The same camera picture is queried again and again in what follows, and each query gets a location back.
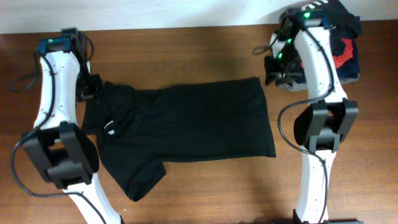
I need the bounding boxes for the black polo shirt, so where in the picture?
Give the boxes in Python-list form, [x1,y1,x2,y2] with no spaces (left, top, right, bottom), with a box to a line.
[82,77,276,202]

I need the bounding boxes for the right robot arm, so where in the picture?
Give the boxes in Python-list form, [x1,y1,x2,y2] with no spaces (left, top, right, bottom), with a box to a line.
[264,7,359,223]

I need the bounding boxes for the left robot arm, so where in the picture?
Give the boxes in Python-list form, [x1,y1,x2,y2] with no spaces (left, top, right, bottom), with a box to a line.
[11,28,123,223]

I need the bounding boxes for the grey shirt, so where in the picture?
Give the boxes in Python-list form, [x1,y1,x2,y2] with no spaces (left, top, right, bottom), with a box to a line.
[275,73,360,91]

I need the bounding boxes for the red shirt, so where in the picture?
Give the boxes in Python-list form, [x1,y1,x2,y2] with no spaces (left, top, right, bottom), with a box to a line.
[295,38,358,72]

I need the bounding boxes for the navy blue shirt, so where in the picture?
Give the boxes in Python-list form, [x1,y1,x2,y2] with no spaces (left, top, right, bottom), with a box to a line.
[295,46,361,85]

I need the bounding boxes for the black shirt with white print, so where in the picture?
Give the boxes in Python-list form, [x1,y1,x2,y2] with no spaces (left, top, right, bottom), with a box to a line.
[281,0,363,57]

